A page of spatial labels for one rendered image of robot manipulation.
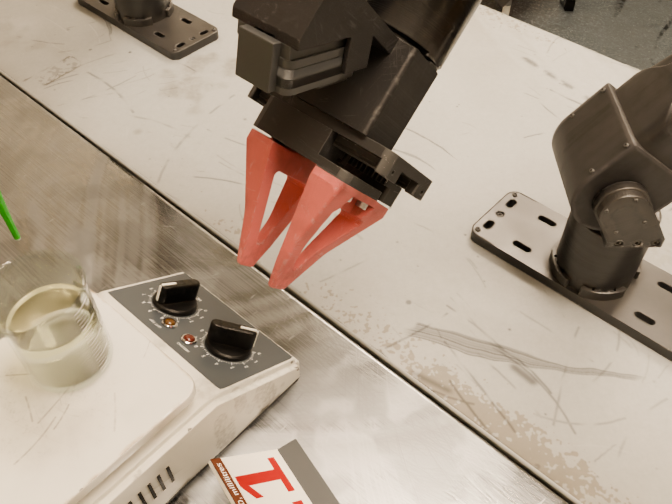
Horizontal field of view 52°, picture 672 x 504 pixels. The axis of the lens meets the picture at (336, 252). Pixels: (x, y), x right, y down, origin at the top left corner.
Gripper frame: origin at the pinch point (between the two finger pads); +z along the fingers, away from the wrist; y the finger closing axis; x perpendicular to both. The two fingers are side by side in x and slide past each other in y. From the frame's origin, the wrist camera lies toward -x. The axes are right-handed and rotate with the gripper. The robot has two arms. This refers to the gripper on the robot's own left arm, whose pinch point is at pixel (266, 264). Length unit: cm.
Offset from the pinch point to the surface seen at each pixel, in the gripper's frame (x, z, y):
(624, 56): 209, -89, -46
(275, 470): 5.8, 11.8, 5.0
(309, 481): 7.3, 11.5, 6.9
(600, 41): 211, -92, -57
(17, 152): 10.8, 8.0, -37.6
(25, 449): -6.5, 15.0, -3.3
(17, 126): 12.2, 6.3, -41.3
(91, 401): -3.9, 11.8, -3.1
